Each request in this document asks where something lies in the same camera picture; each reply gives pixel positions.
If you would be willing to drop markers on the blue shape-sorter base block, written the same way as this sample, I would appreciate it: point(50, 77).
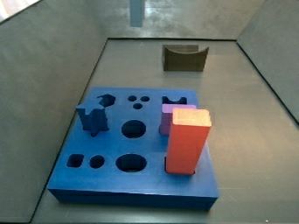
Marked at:
point(117, 167)

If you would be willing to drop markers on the red rectangular block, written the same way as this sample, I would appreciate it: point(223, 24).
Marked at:
point(189, 134)

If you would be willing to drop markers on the dark blue star peg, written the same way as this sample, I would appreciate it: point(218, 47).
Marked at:
point(93, 116)

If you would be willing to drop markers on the black curved fixture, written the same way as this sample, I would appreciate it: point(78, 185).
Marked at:
point(185, 58)

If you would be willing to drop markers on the light blue square-circle object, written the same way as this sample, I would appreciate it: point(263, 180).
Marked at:
point(137, 12)

